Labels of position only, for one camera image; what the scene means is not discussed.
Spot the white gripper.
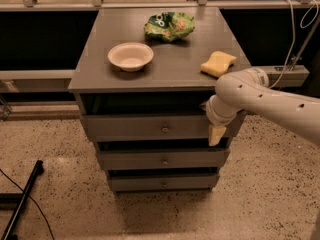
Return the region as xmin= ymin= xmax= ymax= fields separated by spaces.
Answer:
xmin=205 ymin=95 xmax=239 ymax=147

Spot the grey top drawer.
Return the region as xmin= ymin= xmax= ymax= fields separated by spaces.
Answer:
xmin=79 ymin=111 xmax=247 ymax=142

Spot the grey drawer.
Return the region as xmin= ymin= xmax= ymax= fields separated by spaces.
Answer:
xmin=108 ymin=173 xmax=219 ymax=192
xmin=79 ymin=111 xmax=247 ymax=142
xmin=96 ymin=148 xmax=230 ymax=170

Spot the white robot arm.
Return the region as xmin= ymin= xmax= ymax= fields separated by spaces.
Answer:
xmin=205 ymin=68 xmax=320 ymax=145

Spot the grey middle drawer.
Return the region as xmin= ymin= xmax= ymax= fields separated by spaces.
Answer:
xmin=96 ymin=148 xmax=230 ymax=170

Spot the grey bottom drawer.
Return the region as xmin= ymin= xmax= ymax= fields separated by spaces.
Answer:
xmin=108 ymin=173 xmax=219 ymax=192

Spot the grey drawer cabinet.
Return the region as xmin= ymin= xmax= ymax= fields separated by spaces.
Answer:
xmin=69 ymin=7 xmax=250 ymax=180

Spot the yellow sponge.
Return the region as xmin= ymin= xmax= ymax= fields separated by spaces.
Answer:
xmin=200 ymin=51 xmax=237 ymax=78

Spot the white bowl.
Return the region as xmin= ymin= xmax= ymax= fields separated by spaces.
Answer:
xmin=107 ymin=42 xmax=154 ymax=72

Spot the green chip bag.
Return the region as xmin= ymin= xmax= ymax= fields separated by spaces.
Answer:
xmin=144 ymin=12 xmax=195 ymax=43

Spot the black stand bar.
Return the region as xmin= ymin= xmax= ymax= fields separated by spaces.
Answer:
xmin=1 ymin=160 xmax=44 ymax=240

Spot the white cable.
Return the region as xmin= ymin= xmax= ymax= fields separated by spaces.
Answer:
xmin=266 ymin=0 xmax=320 ymax=90

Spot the thin black cable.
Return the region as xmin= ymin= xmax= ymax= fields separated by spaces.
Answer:
xmin=0 ymin=167 xmax=56 ymax=240

